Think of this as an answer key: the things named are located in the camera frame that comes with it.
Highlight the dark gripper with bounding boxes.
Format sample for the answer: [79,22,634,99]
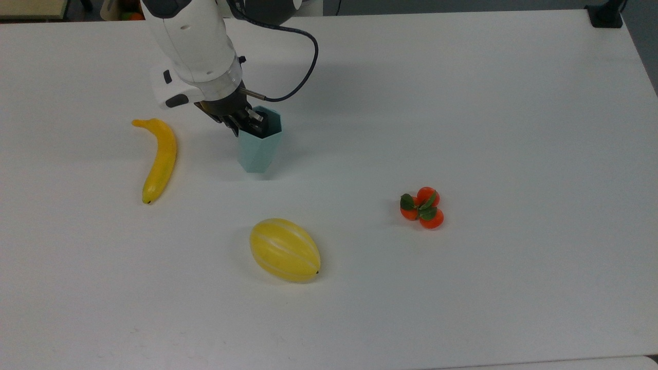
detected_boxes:
[194,87,265,138]

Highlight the teal faceted mug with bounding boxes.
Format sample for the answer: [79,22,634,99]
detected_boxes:
[237,105,283,174]

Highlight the yellow banana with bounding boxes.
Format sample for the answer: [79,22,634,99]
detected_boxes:
[132,118,178,205]

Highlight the yellow striped melon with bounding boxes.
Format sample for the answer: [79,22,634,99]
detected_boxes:
[249,218,321,283]

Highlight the orange tangerine cluster with leaves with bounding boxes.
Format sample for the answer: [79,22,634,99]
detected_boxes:
[400,187,445,230]

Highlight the wooden board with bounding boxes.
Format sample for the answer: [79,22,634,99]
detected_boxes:
[0,0,70,21]

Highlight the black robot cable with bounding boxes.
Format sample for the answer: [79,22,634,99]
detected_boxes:
[226,0,320,103]

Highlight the black mount base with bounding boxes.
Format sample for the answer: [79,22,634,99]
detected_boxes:
[584,0,629,29]

